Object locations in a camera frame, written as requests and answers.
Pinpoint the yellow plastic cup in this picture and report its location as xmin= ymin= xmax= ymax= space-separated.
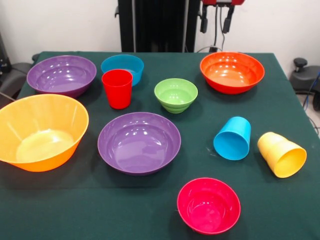
xmin=257 ymin=131 xmax=308 ymax=179

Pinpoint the grey black chair base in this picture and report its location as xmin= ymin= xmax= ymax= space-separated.
xmin=0 ymin=32 xmax=35 ymax=101

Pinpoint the red plastic cup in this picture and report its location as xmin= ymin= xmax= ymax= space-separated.
xmin=101 ymin=69 xmax=134 ymax=110

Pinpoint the blue plastic cup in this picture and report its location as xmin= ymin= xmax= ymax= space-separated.
xmin=212 ymin=116 xmax=252 ymax=161

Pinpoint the pink plastic bowl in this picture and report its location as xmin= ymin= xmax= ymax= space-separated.
xmin=176 ymin=177 xmax=242 ymax=236

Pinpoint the purple plastic bowl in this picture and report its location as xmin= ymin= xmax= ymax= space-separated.
xmin=26 ymin=55 xmax=98 ymax=99
xmin=97 ymin=111 xmax=182 ymax=177

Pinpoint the large yellow-orange plastic bowl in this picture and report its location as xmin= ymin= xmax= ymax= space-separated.
xmin=0 ymin=93 xmax=90 ymax=173

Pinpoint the blue plastic bowl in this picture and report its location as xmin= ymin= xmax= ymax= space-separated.
xmin=100 ymin=54 xmax=145 ymax=87

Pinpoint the orange-red plastic bowl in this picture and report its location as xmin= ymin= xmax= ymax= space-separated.
xmin=199 ymin=51 xmax=266 ymax=95

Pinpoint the black hanging cable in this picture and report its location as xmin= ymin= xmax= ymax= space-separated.
xmin=212 ymin=4 xmax=221 ymax=48
xmin=220 ymin=4 xmax=226 ymax=50

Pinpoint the green plastic bowl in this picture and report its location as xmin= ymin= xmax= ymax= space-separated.
xmin=153 ymin=77 xmax=199 ymax=115

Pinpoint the dark green tablecloth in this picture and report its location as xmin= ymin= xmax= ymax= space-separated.
xmin=0 ymin=51 xmax=320 ymax=240

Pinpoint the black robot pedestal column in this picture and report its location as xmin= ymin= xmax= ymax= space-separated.
xmin=114 ymin=0 xmax=204 ymax=53

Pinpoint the blue cable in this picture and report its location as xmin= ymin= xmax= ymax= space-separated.
xmin=302 ymin=71 xmax=320 ymax=111

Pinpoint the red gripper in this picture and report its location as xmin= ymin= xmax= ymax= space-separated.
xmin=199 ymin=0 xmax=245 ymax=34

